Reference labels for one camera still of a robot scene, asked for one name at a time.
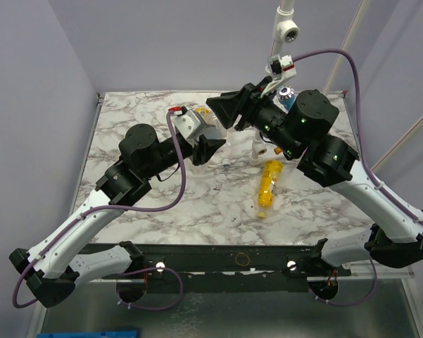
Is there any clear bottle blue label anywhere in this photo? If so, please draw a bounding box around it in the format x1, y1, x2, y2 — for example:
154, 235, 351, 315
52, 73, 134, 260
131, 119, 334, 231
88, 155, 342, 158
203, 115, 231, 146

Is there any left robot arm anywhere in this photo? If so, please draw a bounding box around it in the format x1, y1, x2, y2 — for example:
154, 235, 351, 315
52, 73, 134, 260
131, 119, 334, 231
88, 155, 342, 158
9, 123, 225, 308

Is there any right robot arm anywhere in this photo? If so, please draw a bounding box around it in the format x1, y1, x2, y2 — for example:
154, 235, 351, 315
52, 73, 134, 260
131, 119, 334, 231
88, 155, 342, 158
206, 83, 423, 276

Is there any yellow bottle at back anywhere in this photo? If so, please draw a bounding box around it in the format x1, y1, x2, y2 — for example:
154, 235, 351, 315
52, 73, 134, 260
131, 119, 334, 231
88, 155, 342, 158
194, 107, 215, 125

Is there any yellow bottle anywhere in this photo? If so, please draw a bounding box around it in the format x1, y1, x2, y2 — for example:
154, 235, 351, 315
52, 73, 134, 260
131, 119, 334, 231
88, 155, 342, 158
257, 160, 283, 219
194, 107, 215, 125

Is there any small clear bottle white cap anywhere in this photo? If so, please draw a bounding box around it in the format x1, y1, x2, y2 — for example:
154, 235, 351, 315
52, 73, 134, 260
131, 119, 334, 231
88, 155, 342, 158
222, 158, 232, 168

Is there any yellow bottle near centre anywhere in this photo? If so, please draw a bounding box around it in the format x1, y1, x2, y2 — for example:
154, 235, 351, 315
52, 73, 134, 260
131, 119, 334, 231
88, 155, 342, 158
257, 160, 283, 219

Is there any blue plastic faucet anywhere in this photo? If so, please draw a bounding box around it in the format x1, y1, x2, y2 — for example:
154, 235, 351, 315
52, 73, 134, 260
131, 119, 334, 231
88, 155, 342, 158
277, 86, 296, 111

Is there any blue tray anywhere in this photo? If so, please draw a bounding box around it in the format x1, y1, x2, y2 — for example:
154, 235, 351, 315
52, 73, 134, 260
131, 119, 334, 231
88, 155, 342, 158
36, 330, 140, 338

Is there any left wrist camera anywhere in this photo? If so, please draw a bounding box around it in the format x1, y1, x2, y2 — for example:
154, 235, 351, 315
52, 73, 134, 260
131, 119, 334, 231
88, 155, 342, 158
172, 108, 206, 142

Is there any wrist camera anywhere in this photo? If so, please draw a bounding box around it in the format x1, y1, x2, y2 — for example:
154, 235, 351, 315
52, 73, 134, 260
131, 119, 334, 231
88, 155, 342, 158
172, 108, 206, 142
262, 54, 296, 96

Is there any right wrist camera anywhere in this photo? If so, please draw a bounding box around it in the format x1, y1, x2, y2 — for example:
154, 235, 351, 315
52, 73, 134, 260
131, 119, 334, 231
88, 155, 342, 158
262, 54, 296, 96

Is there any white PVC pipe frame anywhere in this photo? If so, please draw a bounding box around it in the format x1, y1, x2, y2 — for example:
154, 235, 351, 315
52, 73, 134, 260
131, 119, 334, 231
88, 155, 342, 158
248, 0, 423, 170

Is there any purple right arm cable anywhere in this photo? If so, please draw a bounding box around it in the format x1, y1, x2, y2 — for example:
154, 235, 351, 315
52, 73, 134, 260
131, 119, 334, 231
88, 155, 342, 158
291, 49, 423, 306

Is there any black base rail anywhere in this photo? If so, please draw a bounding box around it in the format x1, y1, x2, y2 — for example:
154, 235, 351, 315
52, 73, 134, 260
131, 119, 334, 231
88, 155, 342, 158
77, 242, 353, 293

